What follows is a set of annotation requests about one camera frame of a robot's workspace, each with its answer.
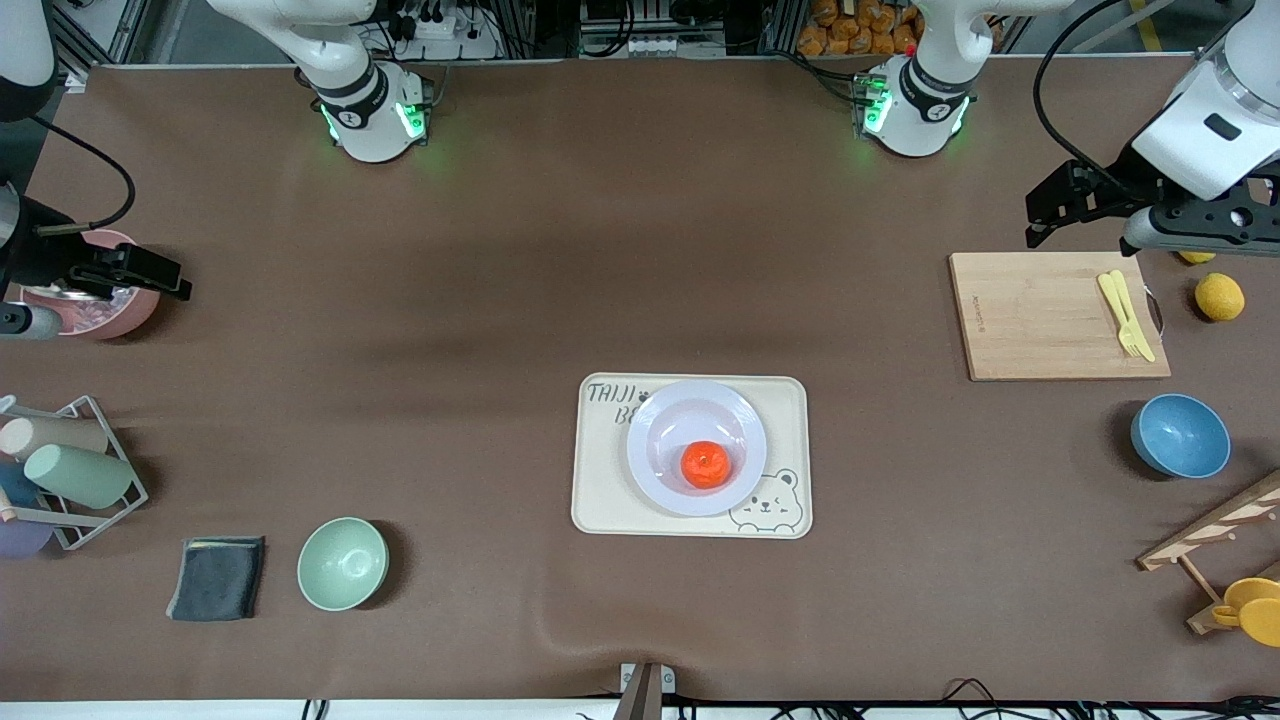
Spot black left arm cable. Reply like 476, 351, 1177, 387
1032, 0, 1133, 183

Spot white power strip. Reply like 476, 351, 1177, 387
398, 12, 471, 42

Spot wooden cutting board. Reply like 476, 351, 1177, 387
948, 251, 1172, 383

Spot grey metal cup rack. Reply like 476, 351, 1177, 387
0, 395, 150, 552

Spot black floor cables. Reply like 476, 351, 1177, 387
940, 678, 1280, 720

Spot blue bowl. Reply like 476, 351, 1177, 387
1130, 393, 1232, 480

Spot yellow plastic knife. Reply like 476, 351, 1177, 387
1110, 270, 1157, 364

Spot mint green bowl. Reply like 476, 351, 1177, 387
297, 516, 390, 612

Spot wooden mug rack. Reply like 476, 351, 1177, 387
1137, 470, 1280, 636

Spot pink bowl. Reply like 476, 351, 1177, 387
20, 229, 161, 341

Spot pale lavender round plate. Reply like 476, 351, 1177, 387
627, 379, 768, 518

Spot pile of orange snacks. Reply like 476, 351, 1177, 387
797, 0, 926, 58

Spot yellow plastic fork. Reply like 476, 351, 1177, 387
1098, 272, 1146, 359

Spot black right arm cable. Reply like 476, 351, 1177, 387
25, 115, 137, 237

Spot orange mandarin fruit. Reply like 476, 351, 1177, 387
681, 440, 734, 490

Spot brown table mat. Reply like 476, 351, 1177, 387
0, 55, 1280, 703

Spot dark grey folded cloth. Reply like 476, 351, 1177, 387
166, 536, 267, 623

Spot beige cup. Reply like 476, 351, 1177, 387
0, 415, 109, 462

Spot blue cup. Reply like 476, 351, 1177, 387
0, 462, 41, 509

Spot purple cup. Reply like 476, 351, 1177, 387
0, 518, 56, 559

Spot green cup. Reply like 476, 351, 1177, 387
24, 443, 136, 509

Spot metal table edge bracket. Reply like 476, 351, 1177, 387
618, 661, 677, 720

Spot cream bear print tray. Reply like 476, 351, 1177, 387
571, 374, 814, 540

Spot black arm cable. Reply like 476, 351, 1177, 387
1032, 0, 1133, 183
25, 115, 137, 237

